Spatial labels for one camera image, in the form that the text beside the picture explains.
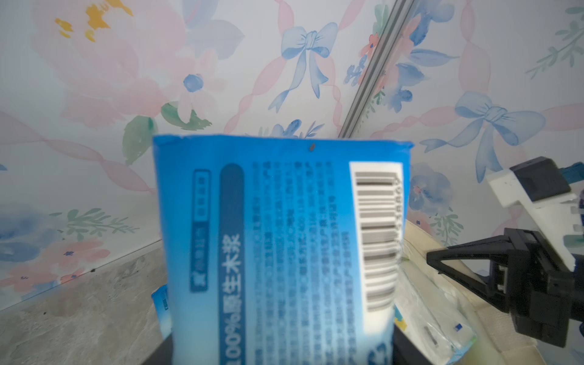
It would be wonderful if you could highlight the right aluminium corner post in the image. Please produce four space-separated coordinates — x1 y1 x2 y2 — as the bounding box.
338 0 419 138

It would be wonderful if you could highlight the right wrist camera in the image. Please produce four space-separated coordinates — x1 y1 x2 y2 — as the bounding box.
487 157 583 272

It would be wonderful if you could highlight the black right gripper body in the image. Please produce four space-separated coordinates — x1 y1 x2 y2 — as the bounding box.
488 229 583 348

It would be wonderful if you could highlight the white tissue pack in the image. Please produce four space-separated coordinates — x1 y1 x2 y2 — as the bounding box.
395 260 476 364

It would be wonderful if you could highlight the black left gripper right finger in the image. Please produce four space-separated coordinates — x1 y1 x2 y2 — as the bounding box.
392 325 432 365

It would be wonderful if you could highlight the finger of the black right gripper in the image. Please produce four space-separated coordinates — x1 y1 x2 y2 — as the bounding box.
426 236 511 313

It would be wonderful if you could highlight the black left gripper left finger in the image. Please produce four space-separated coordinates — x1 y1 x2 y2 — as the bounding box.
142 335 173 365

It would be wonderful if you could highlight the cream canvas bag starry print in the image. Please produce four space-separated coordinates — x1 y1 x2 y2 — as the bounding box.
403 221 544 365

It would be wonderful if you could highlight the blue tissue pack barcode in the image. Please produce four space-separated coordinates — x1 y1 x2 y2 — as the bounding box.
151 285 172 340

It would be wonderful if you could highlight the blue tissue pack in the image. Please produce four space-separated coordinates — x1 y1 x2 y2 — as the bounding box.
153 135 412 364

